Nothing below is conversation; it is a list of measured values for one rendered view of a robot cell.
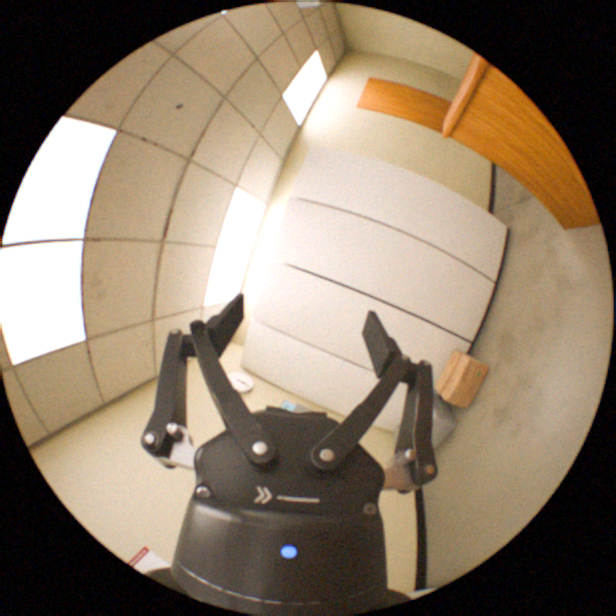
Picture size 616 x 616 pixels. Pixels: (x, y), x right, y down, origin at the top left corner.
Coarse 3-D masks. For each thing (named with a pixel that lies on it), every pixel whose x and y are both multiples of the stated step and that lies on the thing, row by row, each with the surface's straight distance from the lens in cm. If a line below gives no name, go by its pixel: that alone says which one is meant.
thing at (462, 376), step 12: (456, 360) 189; (468, 360) 174; (444, 372) 196; (456, 372) 182; (468, 372) 177; (480, 372) 186; (444, 384) 190; (456, 384) 177; (468, 384) 183; (480, 384) 193; (444, 396) 185; (456, 396) 182; (468, 396) 190
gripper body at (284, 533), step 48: (288, 432) 9; (240, 480) 9; (288, 480) 9; (336, 480) 9; (384, 480) 10; (192, 528) 7; (240, 528) 6; (288, 528) 6; (336, 528) 6; (192, 576) 7; (240, 576) 6; (288, 576) 6; (336, 576) 6; (384, 576) 8
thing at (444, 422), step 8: (440, 400) 213; (440, 408) 198; (448, 408) 212; (440, 416) 185; (448, 416) 197; (440, 424) 189; (448, 424) 195; (456, 424) 201; (432, 432) 193; (440, 432) 199; (448, 432) 205; (432, 440) 204; (440, 440) 210
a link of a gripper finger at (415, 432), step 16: (416, 384) 15; (432, 384) 15; (416, 400) 13; (432, 400) 14; (416, 416) 12; (432, 416) 13; (400, 432) 14; (416, 432) 11; (400, 448) 12; (416, 448) 11; (432, 448) 11; (416, 464) 11; (432, 464) 11; (416, 480) 11; (432, 480) 11
